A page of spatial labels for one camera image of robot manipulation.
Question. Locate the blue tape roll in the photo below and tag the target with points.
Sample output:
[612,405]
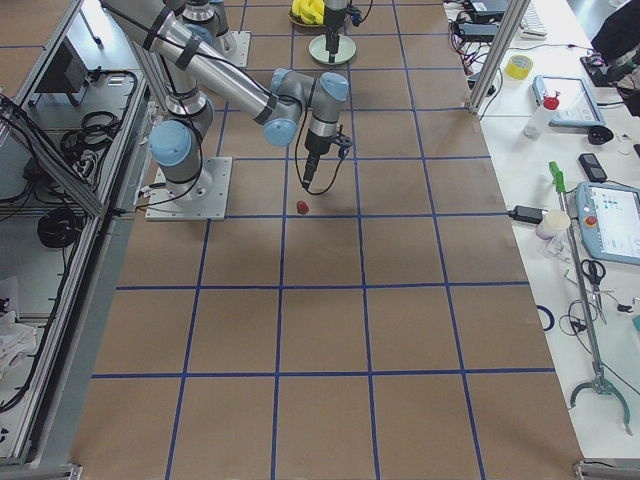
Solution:
[550,321]

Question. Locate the black handled scissors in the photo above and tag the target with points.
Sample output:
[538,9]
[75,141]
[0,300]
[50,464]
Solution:
[595,272]

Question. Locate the near teach pendant tablet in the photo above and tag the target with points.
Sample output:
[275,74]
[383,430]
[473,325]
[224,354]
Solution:
[608,218]

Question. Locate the far teach pendant tablet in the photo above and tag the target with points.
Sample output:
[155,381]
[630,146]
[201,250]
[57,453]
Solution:
[577,106]

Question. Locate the red strawberry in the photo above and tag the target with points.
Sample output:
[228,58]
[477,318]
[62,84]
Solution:
[302,208]

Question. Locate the black laptop power brick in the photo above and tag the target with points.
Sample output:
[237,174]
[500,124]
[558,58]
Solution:
[471,32]

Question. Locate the light green plate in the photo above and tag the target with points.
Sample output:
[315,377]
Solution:
[346,50]

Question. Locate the white paper cup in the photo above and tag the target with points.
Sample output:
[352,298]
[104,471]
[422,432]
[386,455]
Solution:
[553,223]

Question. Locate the teach pendant tablet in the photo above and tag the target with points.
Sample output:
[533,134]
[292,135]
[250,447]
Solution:
[608,218]
[577,106]

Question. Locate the black round cap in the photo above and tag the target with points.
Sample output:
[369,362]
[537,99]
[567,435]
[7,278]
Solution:
[599,135]

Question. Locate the yellow banana bunch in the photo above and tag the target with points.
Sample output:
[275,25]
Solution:
[309,12]

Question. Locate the black power adapter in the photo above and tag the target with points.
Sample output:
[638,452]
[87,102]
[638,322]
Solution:
[526,214]

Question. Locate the aluminium frame post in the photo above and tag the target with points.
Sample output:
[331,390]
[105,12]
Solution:
[510,23]

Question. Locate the clear bottle red cap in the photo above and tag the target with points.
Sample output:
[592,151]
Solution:
[539,122]

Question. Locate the long reach grabber tool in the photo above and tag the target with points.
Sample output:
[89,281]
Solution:
[600,385]

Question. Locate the yellow tape roll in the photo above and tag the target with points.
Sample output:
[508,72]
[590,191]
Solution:
[518,67]

